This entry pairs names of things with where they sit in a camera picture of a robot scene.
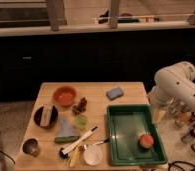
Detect blue sponge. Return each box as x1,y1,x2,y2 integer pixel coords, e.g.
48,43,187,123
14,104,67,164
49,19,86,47
106,87,124,100

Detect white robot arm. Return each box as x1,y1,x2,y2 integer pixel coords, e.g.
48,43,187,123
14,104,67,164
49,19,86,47
148,61,195,112

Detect green plastic cup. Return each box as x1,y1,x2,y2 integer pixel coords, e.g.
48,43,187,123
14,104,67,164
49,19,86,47
74,114,88,130

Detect metal cup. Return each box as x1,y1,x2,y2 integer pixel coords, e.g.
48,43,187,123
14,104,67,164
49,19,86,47
22,138,40,157

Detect orange bowl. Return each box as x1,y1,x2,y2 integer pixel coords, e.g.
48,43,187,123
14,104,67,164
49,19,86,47
53,86,77,107

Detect green plastic tray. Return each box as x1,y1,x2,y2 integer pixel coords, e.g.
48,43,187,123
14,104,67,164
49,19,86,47
107,104,167,166

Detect metal spoon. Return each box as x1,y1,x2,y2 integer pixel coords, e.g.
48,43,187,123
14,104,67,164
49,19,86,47
78,138,110,151

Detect beige block on plate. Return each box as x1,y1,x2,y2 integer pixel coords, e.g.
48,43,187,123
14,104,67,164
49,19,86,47
40,105,53,127

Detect orange round object in tray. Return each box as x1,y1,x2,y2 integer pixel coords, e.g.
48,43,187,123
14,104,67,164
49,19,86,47
139,134,154,149

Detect white black dish brush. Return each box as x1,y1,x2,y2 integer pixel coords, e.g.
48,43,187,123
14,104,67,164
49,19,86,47
59,126,98,159

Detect yellow banana toy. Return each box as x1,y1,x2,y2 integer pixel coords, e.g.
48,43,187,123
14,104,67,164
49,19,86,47
69,147,80,168

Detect spice bottles on floor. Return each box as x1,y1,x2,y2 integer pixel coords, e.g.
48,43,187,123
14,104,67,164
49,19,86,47
168,99,195,144

